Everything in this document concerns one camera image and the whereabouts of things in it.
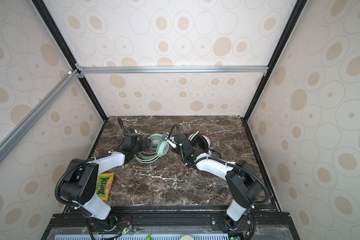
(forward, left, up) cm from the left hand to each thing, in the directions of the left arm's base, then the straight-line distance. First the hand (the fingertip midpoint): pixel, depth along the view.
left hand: (149, 138), depth 94 cm
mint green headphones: (-6, -6, -2) cm, 8 cm away
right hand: (-2, -19, +6) cm, 20 cm away
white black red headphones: (0, -35, -2) cm, 35 cm away
